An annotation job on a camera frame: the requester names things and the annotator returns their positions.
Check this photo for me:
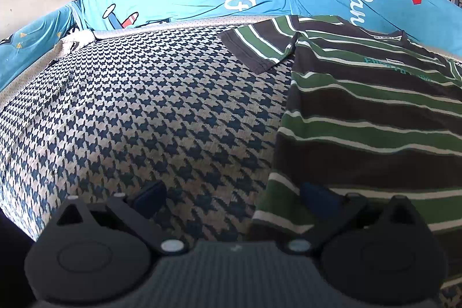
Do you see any houndstooth sofa seat cover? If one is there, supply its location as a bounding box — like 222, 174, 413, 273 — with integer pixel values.
0, 14, 462, 308

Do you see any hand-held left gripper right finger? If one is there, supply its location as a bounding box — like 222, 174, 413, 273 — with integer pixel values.
288, 182, 416, 254

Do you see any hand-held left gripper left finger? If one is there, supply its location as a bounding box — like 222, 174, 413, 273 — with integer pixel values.
56, 180, 188, 255

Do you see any blue back cushion, script print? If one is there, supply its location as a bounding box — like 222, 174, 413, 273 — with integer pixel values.
283, 0, 462, 60

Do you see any green brown striped shirt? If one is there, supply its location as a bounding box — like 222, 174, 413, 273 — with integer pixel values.
218, 15, 462, 289

